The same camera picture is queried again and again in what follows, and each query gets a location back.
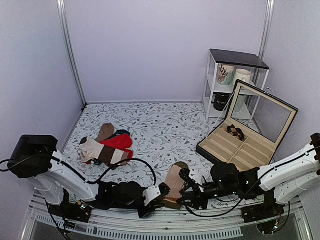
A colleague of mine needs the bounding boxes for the cream white mug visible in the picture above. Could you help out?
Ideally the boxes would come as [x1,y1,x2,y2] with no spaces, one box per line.
[232,68,252,85]

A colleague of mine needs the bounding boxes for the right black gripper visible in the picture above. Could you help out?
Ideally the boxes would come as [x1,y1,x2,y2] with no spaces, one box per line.
[176,182,238,210]

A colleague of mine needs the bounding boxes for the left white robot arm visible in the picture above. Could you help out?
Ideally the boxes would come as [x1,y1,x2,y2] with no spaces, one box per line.
[0,135,171,222]

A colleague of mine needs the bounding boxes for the pale green mug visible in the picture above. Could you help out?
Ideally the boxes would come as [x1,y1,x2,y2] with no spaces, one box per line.
[233,95,247,113]

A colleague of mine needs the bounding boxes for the tan brown sock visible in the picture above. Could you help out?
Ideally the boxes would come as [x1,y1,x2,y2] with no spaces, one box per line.
[95,123,115,143]

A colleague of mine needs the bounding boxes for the brown beige block sock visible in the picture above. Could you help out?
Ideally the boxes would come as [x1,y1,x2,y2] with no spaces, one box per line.
[79,137,131,169]

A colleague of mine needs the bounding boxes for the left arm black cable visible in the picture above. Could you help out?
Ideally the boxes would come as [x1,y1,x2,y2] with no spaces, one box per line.
[0,157,157,187]

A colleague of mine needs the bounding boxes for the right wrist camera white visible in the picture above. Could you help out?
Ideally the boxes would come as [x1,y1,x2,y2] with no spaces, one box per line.
[191,174,205,192]

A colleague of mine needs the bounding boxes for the beige striped ribbed sock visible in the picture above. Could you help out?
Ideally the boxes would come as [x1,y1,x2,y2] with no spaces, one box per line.
[161,161,189,210]

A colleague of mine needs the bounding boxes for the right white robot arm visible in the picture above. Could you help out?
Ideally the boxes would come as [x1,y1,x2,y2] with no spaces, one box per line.
[178,133,320,218]

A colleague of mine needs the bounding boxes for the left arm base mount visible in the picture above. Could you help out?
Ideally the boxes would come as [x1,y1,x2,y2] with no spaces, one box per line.
[48,191,93,223]

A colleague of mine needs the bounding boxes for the white frame glass shelf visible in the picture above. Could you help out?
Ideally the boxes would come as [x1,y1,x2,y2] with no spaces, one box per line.
[202,49,270,119]

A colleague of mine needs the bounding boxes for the red sock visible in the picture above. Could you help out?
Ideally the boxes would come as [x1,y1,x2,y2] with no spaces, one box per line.
[99,134,134,159]

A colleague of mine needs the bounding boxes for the black mug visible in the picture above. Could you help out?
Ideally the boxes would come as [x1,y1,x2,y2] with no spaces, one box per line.
[213,92,231,112]

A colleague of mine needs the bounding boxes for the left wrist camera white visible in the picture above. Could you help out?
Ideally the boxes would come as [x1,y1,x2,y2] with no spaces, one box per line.
[142,185,161,206]

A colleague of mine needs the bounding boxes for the dark green sock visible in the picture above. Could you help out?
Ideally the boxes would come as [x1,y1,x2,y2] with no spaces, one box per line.
[108,129,131,139]

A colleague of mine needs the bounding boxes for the floral pattern mug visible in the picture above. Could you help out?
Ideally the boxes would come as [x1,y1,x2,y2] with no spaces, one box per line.
[216,63,235,86]

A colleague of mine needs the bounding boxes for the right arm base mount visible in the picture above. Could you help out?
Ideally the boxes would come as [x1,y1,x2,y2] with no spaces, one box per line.
[241,200,291,236]

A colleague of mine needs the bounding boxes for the brown argyle rolled sock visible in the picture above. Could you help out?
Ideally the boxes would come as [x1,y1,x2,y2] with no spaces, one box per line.
[226,124,245,141]

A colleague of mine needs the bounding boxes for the black compartment organizer box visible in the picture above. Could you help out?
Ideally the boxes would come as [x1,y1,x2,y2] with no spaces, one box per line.
[196,80,299,172]

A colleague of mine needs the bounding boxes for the aluminium front rail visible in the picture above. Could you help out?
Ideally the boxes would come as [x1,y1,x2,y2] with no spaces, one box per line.
[20,193,315,240]

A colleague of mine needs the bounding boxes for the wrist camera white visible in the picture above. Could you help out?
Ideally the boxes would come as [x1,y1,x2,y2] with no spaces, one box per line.
[142,185,161,206]
[191,174,205,192]

